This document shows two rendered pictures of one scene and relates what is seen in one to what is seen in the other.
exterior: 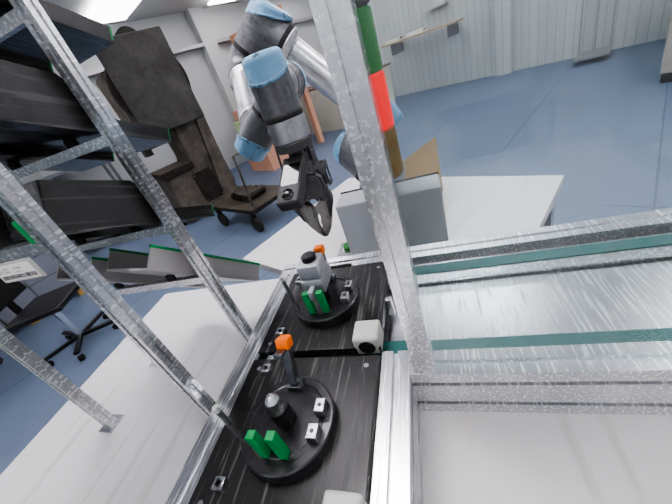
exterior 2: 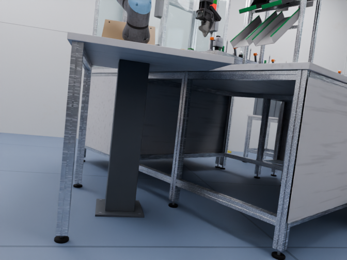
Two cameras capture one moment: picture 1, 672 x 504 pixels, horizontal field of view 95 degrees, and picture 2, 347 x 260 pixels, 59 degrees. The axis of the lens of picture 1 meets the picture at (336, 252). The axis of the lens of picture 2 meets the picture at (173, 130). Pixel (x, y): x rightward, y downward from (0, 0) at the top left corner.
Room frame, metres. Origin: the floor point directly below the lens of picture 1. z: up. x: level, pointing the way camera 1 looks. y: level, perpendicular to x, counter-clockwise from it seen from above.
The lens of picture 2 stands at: (2.42, 0.74, 0.62)
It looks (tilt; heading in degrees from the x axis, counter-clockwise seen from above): 4 degrees down; 206
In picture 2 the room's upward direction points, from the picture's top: 6 degrees clockwise
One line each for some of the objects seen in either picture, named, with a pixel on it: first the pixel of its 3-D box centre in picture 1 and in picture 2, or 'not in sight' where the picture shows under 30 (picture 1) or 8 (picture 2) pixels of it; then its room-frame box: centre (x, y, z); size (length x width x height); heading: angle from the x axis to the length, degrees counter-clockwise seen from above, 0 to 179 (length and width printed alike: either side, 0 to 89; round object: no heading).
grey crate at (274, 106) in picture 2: not in sight; (283, 109); (-1.62, 0.25, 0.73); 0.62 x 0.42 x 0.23; 68
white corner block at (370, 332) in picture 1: (368, 337); not in sight; (0.38, 0.00, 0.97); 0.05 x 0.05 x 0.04; 68
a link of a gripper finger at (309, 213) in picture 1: (315, 215); (205, 28); (0.65, 0.02, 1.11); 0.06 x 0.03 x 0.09; 158
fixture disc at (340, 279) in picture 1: (326, 299); not in sight; (0.51, 0.05, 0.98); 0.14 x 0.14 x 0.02
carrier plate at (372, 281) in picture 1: (329, 305); not in sight; (0.51, 0.05, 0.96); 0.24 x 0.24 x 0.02; 68
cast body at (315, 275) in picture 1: (312, 272); (218, 42); (0.50, 0.06, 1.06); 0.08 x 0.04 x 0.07; 158
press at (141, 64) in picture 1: (162, 134); not in sight; (4.93, 1.68, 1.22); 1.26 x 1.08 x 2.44; 131
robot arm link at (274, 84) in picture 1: (273, 86); not in sight; (0.64, 0.00, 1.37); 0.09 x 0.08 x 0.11; 164
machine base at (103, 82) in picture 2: not in sight; (159, 123); (-0.31, -0.76, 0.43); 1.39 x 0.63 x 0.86; 158
